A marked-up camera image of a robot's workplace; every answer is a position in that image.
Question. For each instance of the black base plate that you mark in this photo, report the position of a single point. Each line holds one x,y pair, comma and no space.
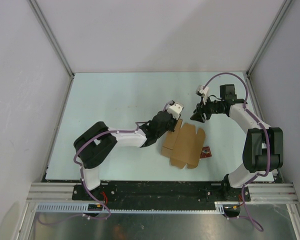
113,190

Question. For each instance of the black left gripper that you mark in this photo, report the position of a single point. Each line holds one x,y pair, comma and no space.
173,119

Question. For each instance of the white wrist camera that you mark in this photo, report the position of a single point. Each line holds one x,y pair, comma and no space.
174,108
203,92

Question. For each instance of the aluminium frame rail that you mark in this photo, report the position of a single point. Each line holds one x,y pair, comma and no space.
254,193

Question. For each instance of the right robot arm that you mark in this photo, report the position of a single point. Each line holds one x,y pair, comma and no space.
263,147

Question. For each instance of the small red packet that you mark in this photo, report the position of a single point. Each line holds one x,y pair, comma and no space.
205,152

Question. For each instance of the aluminium corner post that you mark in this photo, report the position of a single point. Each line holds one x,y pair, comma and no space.
279,18
42,20

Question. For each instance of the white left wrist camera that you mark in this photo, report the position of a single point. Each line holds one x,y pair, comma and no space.
174,108

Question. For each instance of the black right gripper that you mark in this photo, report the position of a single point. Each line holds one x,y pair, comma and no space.
201,109

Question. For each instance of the right aluminium corner post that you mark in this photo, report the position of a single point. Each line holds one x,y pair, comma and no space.
279,18

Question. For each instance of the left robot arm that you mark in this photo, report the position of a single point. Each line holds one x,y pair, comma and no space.
94,145

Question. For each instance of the left aluminium corner post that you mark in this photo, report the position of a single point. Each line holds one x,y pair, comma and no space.
42,20

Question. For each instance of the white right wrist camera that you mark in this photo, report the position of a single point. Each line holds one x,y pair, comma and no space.
203,92

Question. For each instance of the brown cardboard box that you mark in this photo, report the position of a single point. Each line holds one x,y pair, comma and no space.
183,146

